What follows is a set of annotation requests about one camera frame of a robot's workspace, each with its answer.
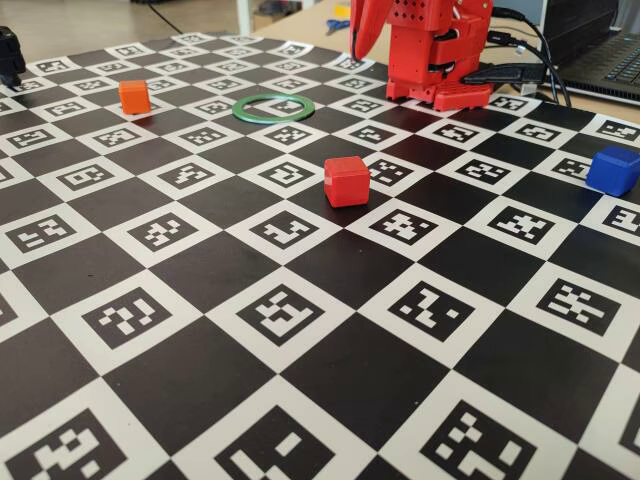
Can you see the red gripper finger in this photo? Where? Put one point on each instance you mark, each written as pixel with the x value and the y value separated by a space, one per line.
pixel 375 20
pixel 357 17

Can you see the red cube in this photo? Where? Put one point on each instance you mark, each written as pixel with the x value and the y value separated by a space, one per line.
pixel 346 182

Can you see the orange cube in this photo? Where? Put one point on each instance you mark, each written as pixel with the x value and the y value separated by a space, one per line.
pixel 134 97

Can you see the blue cube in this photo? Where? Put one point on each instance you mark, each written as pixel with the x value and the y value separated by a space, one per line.
pixel 615 172

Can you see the red 3D-printed robot arm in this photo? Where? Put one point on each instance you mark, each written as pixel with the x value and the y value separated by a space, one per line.
pixel 430 60

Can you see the yellow tape roll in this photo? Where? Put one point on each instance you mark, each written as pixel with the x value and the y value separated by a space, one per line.
pixel 342 9

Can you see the blue scissors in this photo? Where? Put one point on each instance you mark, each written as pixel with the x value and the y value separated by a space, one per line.
pixel 336 26

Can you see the white table leg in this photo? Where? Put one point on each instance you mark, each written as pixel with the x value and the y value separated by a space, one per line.
pixel 243 15

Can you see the black flat adapter plug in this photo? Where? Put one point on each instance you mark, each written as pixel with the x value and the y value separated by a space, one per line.
pixel 505 74

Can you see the black laptop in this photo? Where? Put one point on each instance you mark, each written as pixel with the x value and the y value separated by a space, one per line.
pixel 580 30

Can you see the checkerboard marker mat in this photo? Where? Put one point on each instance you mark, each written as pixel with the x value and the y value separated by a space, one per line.
pixel 320 350

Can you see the black camera stand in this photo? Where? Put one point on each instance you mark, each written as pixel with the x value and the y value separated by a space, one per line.
pixel 10 57

